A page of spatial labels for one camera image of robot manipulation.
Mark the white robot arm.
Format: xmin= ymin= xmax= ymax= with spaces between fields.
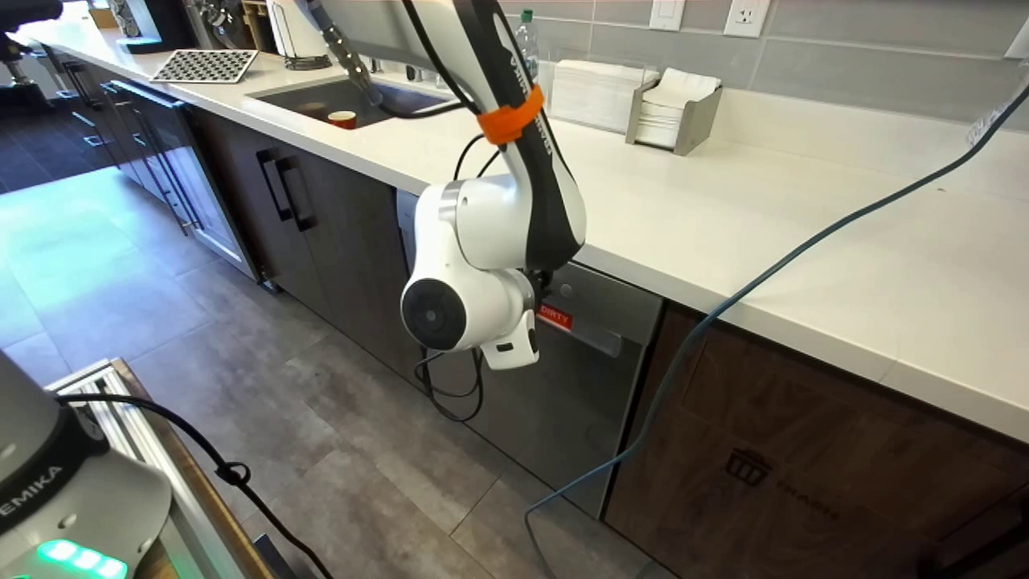
xmin=304 ymin=0 xmax=584 ymax=369

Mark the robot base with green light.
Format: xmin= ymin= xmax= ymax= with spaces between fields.
xmin=0 ymin=357 xmax=170 ymax=579

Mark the stainless steel dishwasher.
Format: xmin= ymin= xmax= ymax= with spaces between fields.
xmin=393 ymin=186 xmax=668 ymax=521

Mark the dark wood cabinet door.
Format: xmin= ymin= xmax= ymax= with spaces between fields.
xmin=191 ymin=108 xmax=422 ymax=380

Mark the white paper towel stack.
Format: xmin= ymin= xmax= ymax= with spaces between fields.
xmin=548 ymin=60 xmax=657 ymax=131

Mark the steel sink basin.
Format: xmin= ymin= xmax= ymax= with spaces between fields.
xmin=261 ymin=79 xmax=460 ymax=129

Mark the grey napkin holder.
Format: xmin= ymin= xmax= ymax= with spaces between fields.
xmin=628 ymin=68 xmax=722 ymax=153

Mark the white red-lined cup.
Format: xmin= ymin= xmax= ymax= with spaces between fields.
xmin=323 ymin=108 xmax=358 ymax=129

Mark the right dark wood cabinet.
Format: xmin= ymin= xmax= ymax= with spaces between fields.
xmin=603 ymin=306 xmax=1029 ymax=579

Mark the striped dish mat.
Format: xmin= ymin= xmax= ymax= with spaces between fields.
xmin=153 ymin=49 xmax=258 ymax=85

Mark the wooden cart edge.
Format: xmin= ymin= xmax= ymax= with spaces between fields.
xmin=51 ymin=359 xmax=276 ymax=579

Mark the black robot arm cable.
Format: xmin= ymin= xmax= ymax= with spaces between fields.
xmin=394 ymin=0 xmax=541 ymax=426

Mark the black cabinet handle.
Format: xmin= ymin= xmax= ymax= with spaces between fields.
xmin=258 ymin=152 xmax=315 ymax=232

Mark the black floor cable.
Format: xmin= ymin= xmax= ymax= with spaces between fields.
xmin=59 ymin=389 xmax=336 ymax=579

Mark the white wall outlet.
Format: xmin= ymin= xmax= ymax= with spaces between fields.
xmin=722 ymin=0 xmax=771 ymax=40

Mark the teal cable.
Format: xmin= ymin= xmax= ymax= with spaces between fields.
xmin=519 ymin=85 xmax=1029 ymax=579

